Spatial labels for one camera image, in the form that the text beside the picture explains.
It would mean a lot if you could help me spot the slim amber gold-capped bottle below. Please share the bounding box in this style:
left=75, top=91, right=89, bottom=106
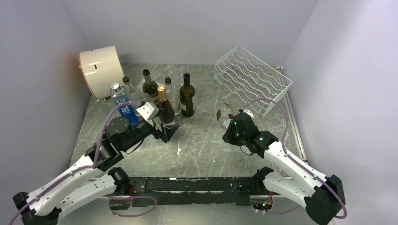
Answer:
left=157, top=86, right=176, bottom=128

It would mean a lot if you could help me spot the clear bottle black cap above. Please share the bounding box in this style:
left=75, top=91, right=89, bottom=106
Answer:
left=164, top=77, right=180, bottom=115

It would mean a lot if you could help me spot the small clear glass bottle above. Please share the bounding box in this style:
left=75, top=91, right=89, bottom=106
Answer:
left=142, top=93, right=151, bottom=104

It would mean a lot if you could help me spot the dark green wine bottle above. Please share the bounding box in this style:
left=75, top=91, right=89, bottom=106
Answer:
left=179, top=73, right=196, bottom=118

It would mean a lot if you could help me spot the dark primitivo wine bottle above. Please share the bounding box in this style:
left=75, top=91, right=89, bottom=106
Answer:
left=142, top=69, right=160, bottom=107

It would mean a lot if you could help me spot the clear blue label bottle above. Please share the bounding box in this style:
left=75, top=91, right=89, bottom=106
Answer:
left=110, top=82, right=139, bottom=125

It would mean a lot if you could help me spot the dark bottle black cap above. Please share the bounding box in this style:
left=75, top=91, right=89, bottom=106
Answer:
left=216, top=103, right=233, bottom=128

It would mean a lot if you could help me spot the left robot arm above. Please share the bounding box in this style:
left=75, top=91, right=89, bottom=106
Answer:
left=13, top=117, right=179, bottom=225

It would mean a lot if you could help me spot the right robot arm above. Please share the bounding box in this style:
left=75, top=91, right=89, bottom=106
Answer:
left=222, top=111, right=345, bottom=225

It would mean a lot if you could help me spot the cream cylindrical appliance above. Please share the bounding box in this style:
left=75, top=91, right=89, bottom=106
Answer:
left=78, top=45, right=125, bottom=100

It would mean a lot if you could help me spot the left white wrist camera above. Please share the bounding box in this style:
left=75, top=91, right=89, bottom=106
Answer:
left=137, top=102, right=159, bottom=123

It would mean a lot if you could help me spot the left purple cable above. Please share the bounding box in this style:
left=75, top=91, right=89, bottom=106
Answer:
left=8, top=100, right=142, bottom=225

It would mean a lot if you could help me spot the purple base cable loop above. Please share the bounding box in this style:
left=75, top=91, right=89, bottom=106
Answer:
left=106, top=195, right=158, bottom=218

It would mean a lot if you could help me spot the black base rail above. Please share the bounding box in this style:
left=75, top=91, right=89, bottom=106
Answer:
left=125, top=177, right=268, bottom=207

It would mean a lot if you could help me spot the white wire wine rack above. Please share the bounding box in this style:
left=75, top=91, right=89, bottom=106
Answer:
left=214, top=45, right=292, bottom=104

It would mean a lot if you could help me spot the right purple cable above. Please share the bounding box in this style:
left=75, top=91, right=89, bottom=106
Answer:
left=242, top=98, right=348, bottom=220

